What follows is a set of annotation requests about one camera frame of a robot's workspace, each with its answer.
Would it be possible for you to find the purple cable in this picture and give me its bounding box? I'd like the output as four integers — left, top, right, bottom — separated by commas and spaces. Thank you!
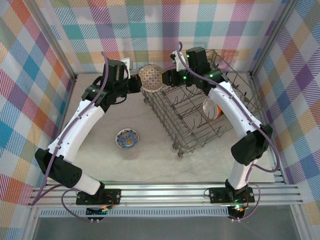
176, 41, 281, 222
29, 51, 111, 222

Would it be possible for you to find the white bowl orange outside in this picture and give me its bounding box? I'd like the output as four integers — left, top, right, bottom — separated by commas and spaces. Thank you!
201, 97, 222, 121

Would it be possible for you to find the thin black cable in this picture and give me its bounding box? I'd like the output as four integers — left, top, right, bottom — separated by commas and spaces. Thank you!
109, 96, 127, 105

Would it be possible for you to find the blue white patterned bowl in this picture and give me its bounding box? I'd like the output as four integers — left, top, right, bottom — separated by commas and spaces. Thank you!
114, 127, 140, 150

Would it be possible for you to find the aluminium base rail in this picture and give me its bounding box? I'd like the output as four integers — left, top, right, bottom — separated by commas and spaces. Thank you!
26, 180, 304, 209

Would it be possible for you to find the white slotted cable duct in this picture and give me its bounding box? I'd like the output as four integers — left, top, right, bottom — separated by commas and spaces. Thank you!
39, 209, 230, 218

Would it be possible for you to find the grey wire dish rack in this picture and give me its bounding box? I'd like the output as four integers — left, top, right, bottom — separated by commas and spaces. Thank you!
141, 49, 265, 158

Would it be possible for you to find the small mosaic tile pattern bowl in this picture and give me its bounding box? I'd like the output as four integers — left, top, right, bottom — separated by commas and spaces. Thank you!
138, 64, 165, 94

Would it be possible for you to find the small controller board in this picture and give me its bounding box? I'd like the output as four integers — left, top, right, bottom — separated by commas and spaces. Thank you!
227, 204, 247, 222
85, 205, 110, 224

